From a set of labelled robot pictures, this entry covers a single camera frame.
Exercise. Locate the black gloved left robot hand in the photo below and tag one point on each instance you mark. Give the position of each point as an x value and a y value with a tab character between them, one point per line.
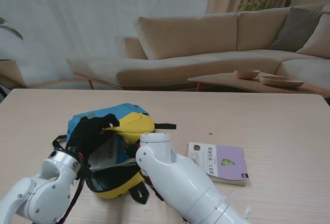
87	134

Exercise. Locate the blue cover paperback book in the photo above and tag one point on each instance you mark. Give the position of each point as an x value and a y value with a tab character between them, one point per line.
113	152

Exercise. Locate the blue and yellow backpack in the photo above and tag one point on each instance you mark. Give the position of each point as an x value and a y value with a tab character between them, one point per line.
134	126

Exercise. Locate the purple cover paperback book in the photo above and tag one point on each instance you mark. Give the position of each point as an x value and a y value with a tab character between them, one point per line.
229	162

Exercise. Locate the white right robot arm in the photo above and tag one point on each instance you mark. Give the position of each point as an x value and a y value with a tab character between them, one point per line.
185	180

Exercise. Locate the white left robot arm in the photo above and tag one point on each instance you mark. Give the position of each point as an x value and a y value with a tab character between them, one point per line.
41	190

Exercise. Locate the beige plant pot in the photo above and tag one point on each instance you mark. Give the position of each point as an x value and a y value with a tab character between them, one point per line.
10	73

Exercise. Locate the white sheer curtain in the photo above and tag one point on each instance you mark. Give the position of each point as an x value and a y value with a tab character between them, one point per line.
90	15

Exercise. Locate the dark green leaf plant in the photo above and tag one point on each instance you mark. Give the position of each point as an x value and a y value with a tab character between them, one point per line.
11	31

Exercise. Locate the beige sectional sofa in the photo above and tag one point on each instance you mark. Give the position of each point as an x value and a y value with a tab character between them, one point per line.
188	36

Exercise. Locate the low wooden coffee table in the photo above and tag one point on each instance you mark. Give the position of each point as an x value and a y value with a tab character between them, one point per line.
221	81

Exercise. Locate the small deep wooden bowl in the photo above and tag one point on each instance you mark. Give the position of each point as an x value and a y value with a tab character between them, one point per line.
247	74

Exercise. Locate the white paper scrap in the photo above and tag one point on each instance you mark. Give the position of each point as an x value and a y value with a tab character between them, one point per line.
248	209

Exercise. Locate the wide shallow wooden bowl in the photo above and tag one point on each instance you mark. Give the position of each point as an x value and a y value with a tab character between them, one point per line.
281	82

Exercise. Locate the grey sofa cushion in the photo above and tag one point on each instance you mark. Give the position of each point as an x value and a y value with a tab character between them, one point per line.
294	28

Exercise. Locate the beige sofa cushion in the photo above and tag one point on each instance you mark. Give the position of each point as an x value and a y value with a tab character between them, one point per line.
319	41

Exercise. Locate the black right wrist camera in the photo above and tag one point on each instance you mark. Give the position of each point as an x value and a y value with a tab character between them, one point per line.
132	151

